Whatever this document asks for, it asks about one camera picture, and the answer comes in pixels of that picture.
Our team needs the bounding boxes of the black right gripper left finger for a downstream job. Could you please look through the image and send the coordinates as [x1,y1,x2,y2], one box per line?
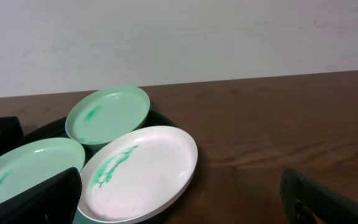
[0,167,82,224]

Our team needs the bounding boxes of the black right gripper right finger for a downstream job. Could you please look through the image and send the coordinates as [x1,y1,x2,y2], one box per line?
[279,168,358,224]

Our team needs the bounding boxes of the mint green plate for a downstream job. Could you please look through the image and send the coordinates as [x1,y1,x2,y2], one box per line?
[0,138,85,203]
[65,86,150,146]

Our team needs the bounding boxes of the round black tray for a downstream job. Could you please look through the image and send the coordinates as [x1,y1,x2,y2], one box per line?
[0,109,198,224]

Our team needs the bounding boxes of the white plate with green smear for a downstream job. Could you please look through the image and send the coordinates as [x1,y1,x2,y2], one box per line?
[78,126,198,223]

